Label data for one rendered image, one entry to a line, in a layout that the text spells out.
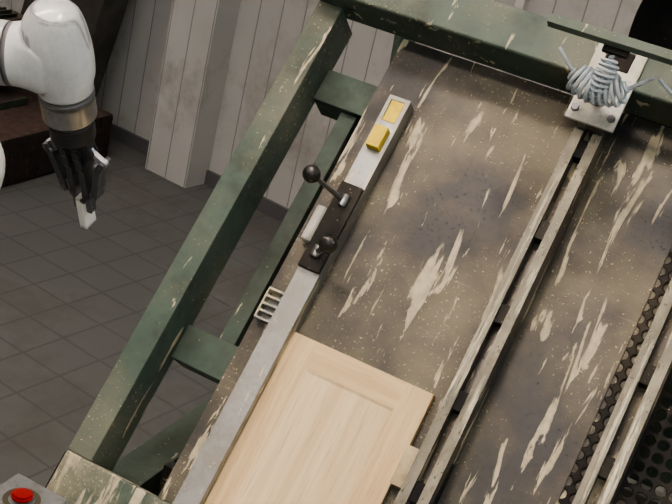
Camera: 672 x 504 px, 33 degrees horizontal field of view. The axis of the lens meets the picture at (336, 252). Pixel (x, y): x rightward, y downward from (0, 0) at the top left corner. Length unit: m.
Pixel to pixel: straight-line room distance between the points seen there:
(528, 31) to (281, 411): 0.91
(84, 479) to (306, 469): 0.44
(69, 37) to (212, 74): 4.26
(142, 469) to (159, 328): 0.35
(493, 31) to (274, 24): 3.57
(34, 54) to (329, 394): 0.88
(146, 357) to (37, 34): 0.80
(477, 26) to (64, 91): 0.94
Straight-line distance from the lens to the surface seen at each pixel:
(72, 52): 1.81
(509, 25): 2.41
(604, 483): 2.13
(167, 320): 2.35
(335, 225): 2.32
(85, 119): 1.90
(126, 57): 6.62
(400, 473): 2.17
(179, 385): 4.39
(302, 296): 2.29
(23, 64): 1.83
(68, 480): 2.35
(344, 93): 2.55
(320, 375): 2.26
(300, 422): 2.25
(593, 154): 2.29
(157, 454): 2.60
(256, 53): 5.99
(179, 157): 6.19
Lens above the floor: 2.26
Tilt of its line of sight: 23 degrees down
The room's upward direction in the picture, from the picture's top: 14 degrees clockwise
